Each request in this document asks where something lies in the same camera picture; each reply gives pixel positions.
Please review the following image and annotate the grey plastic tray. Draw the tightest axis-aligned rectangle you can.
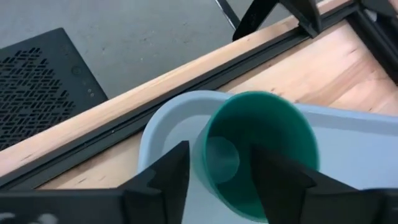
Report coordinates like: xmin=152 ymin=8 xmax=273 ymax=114
xmin=137 ymin=90 xmax=398 ymax=224

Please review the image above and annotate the black table edge rail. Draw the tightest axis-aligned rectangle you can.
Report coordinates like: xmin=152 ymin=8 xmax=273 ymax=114
xmin=0 ymin=2 xmax=361 ymax=190

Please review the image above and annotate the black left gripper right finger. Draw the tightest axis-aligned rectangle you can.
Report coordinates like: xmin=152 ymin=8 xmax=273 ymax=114
xmin=250 ymin=145 xmax=358 ymax=224

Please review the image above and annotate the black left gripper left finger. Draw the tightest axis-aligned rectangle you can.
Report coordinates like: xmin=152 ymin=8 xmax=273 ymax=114
xmin=123 ymin=140 xmax=190 ymax=224

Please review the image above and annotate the black frame bracket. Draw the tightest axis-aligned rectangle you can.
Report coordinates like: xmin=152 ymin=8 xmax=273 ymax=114
xmin=232 ymin=0 xmax=323 ymax=42

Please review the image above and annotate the black cross rail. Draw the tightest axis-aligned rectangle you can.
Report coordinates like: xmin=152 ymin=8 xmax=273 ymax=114
xmin=346 ymin=0 xmax=398 ymax=85

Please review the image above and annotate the green plastic cup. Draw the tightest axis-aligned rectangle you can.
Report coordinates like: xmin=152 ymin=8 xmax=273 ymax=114
xmin=191 ymin=90 xmax=320 ymax=223

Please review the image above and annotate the black perforated computer case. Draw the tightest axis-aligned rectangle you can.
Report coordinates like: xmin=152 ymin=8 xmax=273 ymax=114
xmin=0 ymin=27 xmax=109 ymax=152

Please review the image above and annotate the thin black frame strut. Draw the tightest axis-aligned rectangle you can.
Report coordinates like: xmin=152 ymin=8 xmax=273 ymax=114
xmin=214 ymin=0 xmax=242 ymax=30

